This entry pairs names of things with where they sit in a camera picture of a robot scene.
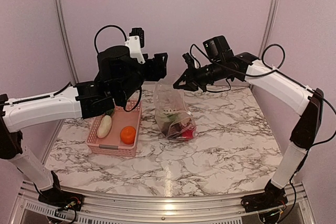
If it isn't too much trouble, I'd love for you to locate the dark purple beet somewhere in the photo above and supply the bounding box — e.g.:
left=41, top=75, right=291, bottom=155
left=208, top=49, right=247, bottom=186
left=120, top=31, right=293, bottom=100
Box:
left=163, top=123, right=186, bottom=139

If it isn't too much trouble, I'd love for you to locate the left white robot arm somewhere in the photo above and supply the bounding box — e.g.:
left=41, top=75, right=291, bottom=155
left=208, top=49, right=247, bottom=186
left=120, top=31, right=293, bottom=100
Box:
left=1, top=45, right=168, bottom=206

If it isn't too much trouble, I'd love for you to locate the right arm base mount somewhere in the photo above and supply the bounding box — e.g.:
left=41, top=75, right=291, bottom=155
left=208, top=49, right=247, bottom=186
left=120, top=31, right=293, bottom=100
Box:
left=240, top=193, right=288, bottom=212

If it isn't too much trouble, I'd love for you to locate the red strawberry fruit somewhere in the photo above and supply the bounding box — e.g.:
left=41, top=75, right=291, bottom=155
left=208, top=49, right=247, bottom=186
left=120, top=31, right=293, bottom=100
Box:
left=182, top=127, right=195, bottom=140

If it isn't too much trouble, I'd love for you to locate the pink perforated plastic basket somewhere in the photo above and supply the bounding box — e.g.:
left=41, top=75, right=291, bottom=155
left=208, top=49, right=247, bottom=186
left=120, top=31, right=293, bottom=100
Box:
left=86, top=103, right=142, bottom=157

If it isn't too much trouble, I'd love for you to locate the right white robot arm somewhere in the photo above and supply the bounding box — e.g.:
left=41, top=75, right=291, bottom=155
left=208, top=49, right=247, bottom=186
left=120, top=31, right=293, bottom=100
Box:
left=173, top=52, right=323, bottom=207

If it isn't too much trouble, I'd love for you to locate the front aluminium rail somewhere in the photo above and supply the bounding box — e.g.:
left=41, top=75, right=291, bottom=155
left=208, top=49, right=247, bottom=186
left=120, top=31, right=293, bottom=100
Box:
left=9, top=181, right=316, bottom=223

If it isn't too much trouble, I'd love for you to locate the clear zip top bag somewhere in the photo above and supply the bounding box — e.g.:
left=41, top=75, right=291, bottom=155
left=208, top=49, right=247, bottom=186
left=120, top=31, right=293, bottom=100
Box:
left=153, top=74, right=196, bottom=141

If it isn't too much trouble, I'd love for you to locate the orange tangerine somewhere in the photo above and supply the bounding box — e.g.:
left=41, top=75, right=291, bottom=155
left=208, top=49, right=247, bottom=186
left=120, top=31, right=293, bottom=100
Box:
left=120, top=126, right=137, bottom=145

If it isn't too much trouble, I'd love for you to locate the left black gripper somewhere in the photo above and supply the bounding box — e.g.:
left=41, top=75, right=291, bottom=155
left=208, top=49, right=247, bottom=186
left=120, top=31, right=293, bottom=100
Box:
left=117, top=52, right=168, bottom=103

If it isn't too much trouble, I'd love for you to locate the white radish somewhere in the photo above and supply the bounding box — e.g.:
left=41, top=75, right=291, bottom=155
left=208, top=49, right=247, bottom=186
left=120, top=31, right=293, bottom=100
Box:
left=97, top=115, right=112, bottom=138

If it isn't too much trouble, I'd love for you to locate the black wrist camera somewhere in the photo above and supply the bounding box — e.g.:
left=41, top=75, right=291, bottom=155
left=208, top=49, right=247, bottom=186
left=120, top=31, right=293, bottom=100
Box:
left=124, top=27, right=145, bottom=64
left=203, top=35, right=234, bottom=63

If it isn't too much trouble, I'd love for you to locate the green lettuce leaf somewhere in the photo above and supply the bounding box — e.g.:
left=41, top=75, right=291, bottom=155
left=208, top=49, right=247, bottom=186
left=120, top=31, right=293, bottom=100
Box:
left=105, top=109, right=114, bottom=116

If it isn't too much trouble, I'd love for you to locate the right aluminium frame post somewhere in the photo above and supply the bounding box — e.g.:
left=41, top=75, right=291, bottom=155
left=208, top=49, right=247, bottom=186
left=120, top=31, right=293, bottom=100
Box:
left=258, top=0, right=279, bottom=58

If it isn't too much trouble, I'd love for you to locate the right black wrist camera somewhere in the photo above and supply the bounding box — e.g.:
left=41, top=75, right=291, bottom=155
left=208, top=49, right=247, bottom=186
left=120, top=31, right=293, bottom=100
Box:
left=203, top=35, right=234, bottom=63

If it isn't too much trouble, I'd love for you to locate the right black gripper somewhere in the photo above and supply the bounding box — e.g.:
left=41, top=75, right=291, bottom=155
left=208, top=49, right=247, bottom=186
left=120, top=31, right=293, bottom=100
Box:
left=173, top=59, right=226, bottom=91

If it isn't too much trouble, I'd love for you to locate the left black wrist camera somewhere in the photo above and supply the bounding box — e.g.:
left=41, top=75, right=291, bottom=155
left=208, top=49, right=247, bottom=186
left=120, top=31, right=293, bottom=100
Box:
left=124, top=27, right=145, bottom=64

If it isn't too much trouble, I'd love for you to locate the left aluminium frame post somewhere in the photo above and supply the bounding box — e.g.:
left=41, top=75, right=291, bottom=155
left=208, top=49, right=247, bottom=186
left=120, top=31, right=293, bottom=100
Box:
left=54, top=0, right=79, bottom=83

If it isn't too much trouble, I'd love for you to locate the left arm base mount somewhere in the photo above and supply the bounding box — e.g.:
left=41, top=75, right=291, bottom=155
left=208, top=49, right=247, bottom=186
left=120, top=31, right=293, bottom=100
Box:
left=38, top=191, right=84, bottom=211

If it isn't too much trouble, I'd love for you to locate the aluminium frame post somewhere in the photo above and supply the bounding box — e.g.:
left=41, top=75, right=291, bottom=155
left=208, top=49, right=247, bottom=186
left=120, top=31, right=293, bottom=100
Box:
left=54, top=0, right=79, bottom=83
left=258, top=0, right=279, bottom=58

